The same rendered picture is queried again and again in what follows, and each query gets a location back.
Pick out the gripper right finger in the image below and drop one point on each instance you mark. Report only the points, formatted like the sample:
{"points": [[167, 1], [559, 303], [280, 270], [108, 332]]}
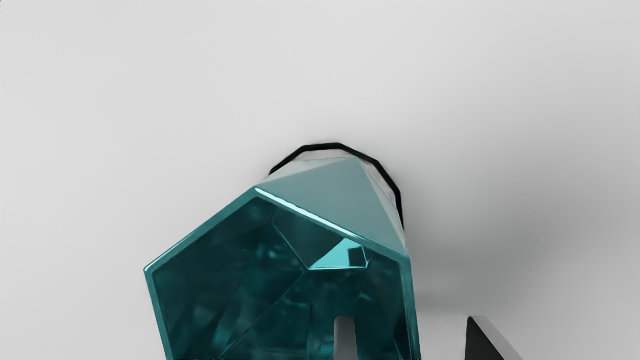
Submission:
{"points": [[487, 345]]}

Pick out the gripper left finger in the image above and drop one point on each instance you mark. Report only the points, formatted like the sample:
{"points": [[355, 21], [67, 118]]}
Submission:
{"points": [[345, 340]]}

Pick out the teal faceted mug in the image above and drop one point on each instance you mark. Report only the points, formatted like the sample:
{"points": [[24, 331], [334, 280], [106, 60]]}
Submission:
{"points": [[260, 280]]}

